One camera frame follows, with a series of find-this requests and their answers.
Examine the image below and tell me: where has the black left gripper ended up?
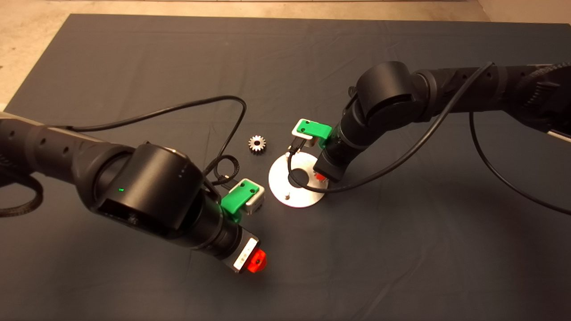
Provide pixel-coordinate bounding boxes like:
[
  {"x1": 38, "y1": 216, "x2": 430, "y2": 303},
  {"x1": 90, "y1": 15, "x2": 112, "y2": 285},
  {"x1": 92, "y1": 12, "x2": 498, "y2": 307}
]
[{"x1": 219, "y1": 225, "x2": 267, "y2": 274}]

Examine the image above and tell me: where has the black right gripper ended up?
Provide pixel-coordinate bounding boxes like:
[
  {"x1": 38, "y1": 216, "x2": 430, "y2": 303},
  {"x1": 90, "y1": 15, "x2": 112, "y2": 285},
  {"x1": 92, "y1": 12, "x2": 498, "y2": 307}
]
[{"x1": 312, "y1": 149, "x2": 352, "y2": 182}]

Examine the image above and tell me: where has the round metal carrier plate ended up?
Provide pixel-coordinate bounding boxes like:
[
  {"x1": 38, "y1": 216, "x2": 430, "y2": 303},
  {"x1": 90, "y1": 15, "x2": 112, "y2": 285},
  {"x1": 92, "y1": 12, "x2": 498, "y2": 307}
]
[{"x1": 268, "y1": 152, "x2": 328, "y2": 208}]

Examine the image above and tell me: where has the dark grey table cloth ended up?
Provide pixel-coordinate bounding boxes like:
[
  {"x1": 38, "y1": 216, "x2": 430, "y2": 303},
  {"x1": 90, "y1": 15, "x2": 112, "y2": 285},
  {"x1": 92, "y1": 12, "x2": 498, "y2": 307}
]
[{"x1": 0, "y1": 13, "x2": 571, "y2": 321}]

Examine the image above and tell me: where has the silver right camera box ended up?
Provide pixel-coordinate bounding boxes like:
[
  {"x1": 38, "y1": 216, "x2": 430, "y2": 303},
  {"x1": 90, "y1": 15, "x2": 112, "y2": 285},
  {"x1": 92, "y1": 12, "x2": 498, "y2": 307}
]
[{"x1": 291, "y1": 121, "x2": 319, "y2": 150}]

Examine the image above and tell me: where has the black right camera cable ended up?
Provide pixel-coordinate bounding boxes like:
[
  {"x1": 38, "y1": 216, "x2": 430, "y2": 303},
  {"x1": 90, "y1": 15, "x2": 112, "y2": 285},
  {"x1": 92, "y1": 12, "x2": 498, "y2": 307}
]
[{"x1": 287, "y1": 62, "x2": 571, "y2": 216}]

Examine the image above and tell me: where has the black camera cable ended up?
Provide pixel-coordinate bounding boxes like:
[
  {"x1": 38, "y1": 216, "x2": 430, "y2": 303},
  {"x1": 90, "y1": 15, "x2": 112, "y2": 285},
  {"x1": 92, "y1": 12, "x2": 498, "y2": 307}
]
[
  {"x1": 287, "y1": 62, "x2": 571, "y2": 216},
  {"x1": 58, "y1": 95, "x2": 248, "y2": 185}
]

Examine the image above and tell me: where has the green right camera mount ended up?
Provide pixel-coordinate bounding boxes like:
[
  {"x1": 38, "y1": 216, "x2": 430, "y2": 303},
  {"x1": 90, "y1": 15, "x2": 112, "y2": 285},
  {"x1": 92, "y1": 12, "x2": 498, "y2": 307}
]
[{"x1": 298, "y1": 119, "x2": 333, "y2": 141}]

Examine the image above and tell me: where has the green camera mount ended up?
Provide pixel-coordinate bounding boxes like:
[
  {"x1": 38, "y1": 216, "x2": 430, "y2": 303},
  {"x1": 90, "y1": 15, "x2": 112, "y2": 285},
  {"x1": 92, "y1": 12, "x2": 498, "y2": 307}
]
[
  {"x1": 222, "y1": 179, "x2": 260, "y2": 223},
  {"x1": 298, "y1": 119, "x2": 333, "y2": 141}
]

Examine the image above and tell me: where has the green left camera mount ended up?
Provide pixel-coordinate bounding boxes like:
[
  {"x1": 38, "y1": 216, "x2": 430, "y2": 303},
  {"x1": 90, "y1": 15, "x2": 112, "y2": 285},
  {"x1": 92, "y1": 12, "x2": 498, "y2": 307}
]
[{"x1": 222, "y1": 179, "x2": 260, "y2": 223}]

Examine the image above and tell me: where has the black left camera cable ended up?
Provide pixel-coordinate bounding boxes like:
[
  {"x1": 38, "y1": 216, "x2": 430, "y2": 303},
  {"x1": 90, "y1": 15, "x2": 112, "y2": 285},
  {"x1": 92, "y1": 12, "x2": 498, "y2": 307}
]
[{"x1": 58, "y1": 95, "x2": 248, "y2": 185}]

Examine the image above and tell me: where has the braided black left arm cable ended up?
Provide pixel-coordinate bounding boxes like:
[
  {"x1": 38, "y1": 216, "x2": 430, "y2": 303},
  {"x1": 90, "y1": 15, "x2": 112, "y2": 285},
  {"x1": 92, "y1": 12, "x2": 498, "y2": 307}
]
[{"x1": 0, "y1": 178, "x2": 44, "y2": 218}]

